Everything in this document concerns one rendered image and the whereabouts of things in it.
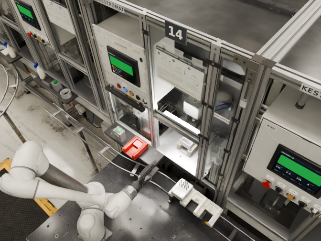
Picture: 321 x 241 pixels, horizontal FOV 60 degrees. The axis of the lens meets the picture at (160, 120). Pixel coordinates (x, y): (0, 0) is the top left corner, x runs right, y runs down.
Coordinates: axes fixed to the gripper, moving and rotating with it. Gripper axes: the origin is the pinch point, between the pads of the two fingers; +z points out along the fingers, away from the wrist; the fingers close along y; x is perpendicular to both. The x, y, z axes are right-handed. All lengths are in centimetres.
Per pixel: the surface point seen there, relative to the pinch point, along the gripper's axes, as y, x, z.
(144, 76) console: 52, 22, 20
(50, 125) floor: -112, 193, 8
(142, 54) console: 67, 22, 20
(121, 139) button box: -16.1, 43.2, 8.3
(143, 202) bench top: -44.4, 5.3, -10.9
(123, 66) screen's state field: 53, 37, 18
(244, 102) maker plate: 69, -39, 21
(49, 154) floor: -112, 155, -19
